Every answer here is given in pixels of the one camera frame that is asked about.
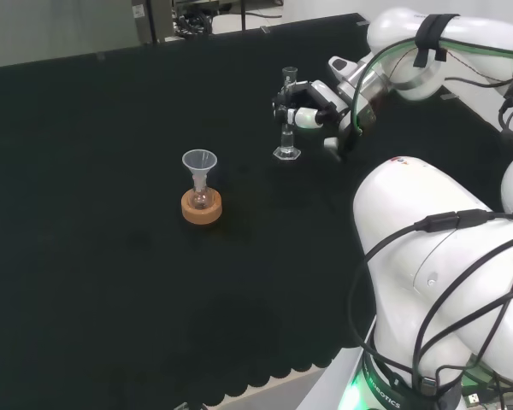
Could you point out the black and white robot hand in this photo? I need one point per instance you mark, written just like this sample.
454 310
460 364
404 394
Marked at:
314 115

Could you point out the clear glass graduated cylinder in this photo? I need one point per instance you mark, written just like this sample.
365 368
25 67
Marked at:
287 143

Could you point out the clear plastic funnel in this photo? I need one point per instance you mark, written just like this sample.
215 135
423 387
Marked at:
199 161

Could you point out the black tripod pole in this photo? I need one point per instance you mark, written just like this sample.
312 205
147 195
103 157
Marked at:
242 15

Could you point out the round-bottom glass flask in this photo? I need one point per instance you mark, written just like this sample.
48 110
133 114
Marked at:
201 198

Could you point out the grey metal cabinet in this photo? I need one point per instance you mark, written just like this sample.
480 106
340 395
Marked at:
166 21

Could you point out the black cloth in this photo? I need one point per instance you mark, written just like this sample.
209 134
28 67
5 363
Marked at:
111 277

